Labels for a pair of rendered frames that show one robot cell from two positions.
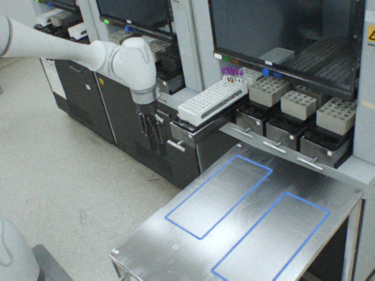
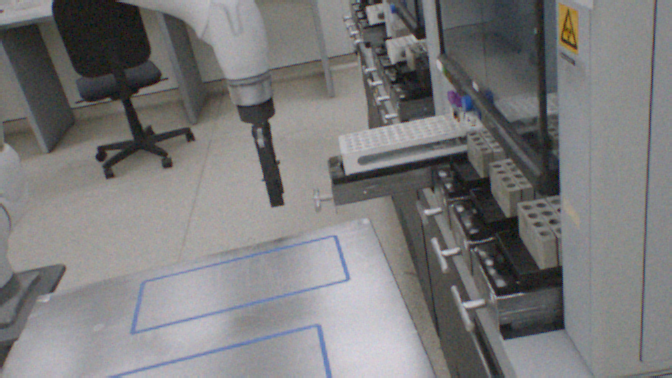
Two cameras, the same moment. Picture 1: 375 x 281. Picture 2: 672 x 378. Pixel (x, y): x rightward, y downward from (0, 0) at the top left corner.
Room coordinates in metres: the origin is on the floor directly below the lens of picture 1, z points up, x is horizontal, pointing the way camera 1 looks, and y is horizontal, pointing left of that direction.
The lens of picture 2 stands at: (0.34, -0.75, 1.40)
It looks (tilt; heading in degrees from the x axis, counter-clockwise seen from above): 27 degrees down; 37
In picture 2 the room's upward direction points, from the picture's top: 12 degrees counter-clockwise
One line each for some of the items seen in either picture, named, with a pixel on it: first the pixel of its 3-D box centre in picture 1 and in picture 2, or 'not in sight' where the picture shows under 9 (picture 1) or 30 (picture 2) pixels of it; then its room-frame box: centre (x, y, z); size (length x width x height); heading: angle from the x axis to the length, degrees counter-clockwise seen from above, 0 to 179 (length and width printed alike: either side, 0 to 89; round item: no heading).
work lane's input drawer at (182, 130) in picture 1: (238, 97); (474, 154); (1.53, -0.24, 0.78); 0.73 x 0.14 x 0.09; 126
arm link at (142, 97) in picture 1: (144, 91); (251, 86); (1.27, 0.11, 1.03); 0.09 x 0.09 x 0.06
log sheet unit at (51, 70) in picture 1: (51, 77); (359, 81); (2.87, 0.89, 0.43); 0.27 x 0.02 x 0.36; 36
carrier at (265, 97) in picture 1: (261, 96); (479, 155); (1.39, -0.31, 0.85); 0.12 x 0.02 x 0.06; 37
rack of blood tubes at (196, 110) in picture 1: (214, 100); (410, 144); (1.45, -0.13, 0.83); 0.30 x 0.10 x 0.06; 126
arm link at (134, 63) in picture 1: (135, 62); (237, 32); (1.28, 0.12, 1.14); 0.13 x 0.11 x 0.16; 42
